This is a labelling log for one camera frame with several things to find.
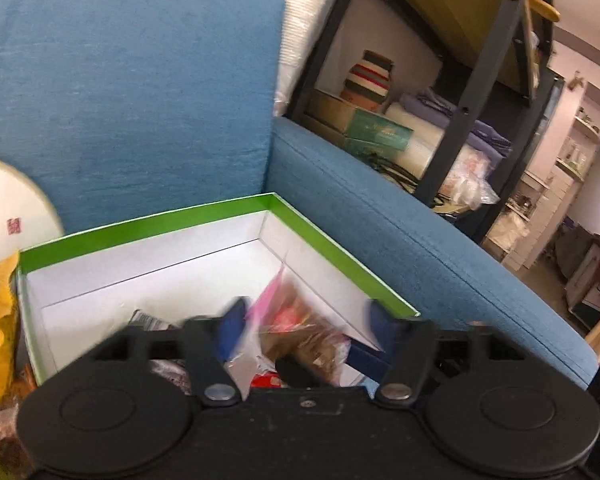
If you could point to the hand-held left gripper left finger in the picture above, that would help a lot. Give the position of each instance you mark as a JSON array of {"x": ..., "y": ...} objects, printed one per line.
[{"x": 232, "y": 322}]

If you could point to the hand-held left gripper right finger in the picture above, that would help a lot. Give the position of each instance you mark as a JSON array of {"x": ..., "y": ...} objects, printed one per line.
[{"x": 380, "y": 327}]

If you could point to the clear pink snack packet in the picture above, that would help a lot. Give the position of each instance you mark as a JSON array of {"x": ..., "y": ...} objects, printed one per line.
[{"x": 300, "y": 332}]

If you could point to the green cardboard box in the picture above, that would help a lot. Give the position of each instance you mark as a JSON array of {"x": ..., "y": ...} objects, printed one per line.
[{"x": 155, "y": 260}]

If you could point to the red snack packet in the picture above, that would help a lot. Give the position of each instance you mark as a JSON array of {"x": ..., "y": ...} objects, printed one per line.
[{"x": 267, "y": 380}]

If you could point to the barcode snack packet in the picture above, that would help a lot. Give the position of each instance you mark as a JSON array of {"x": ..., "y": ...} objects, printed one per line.
[{"x": 150, "y": 320}]

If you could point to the clear plastic bag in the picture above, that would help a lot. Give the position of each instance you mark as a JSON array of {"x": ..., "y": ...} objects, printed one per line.
[{"x": 467, "y": 180}]

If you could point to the white foam roll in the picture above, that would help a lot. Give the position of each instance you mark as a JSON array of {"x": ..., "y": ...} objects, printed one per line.
[{"x": 422, "y": 145}]

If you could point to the white cabinet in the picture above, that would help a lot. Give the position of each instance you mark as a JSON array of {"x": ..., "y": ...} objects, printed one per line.
[{"x": 540, "y": 215}]

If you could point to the teal cardboard box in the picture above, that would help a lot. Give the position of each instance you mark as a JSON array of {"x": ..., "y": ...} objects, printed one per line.
[{"x": 380, "y": 130}]

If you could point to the purple folded cloth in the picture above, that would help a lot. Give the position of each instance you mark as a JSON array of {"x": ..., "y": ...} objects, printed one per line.
[
  {"x": 490, "y": 137},
  {"x": 430, "y": 105}
]

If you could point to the brown cardboard box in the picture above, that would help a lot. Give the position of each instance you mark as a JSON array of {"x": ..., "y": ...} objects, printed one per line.
[{"x": 330, "y": 107}]

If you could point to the striped ceramic vase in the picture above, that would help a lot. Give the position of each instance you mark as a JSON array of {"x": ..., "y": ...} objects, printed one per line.
[{"x": 369, "y": 80}]

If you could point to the round white hand fan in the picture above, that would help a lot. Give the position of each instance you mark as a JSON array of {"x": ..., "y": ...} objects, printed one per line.
[{"x": 15, "y": 200}]

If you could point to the dark brown snack packet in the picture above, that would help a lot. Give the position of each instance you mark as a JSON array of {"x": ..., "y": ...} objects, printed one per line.
[{"x": 0, "y": 430}]

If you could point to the blue fabric sofa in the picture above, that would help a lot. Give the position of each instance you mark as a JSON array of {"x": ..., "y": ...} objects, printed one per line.
[{"x": 130, "y": 85}]

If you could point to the black metal shelf rack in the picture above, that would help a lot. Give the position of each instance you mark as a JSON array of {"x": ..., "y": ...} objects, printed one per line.
[{"x": 482, "y": 67}]

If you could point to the white ribbed roll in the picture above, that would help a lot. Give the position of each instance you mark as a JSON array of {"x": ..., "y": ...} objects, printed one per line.
[{"x": 305, "y": 20}]

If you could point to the wooden shelf board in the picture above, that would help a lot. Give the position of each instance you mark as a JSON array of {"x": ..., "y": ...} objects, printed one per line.
[{"x": 455, "y": 5}]

